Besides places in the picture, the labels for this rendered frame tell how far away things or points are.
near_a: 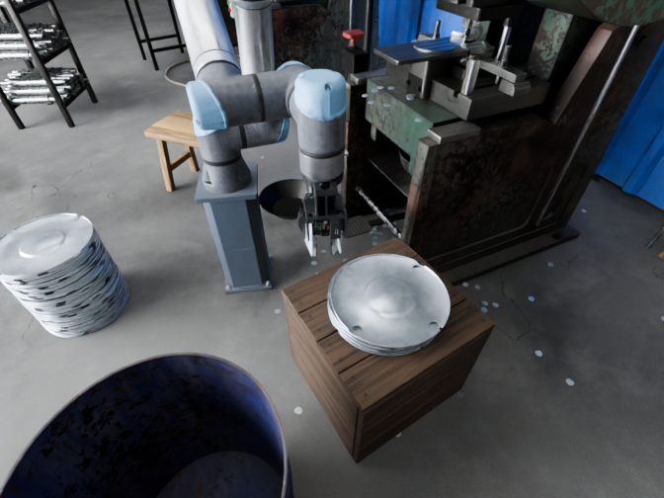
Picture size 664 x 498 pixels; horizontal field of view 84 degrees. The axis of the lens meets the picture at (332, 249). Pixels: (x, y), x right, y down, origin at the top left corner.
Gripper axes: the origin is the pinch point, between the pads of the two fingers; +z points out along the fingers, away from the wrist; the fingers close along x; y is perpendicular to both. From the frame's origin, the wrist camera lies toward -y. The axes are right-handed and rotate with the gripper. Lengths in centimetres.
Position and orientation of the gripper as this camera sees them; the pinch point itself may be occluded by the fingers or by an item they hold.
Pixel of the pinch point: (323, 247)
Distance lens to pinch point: 78.0
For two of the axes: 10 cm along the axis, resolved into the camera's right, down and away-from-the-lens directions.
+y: 1.4, 6.8, -7.2
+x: 9.9, -1.0, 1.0
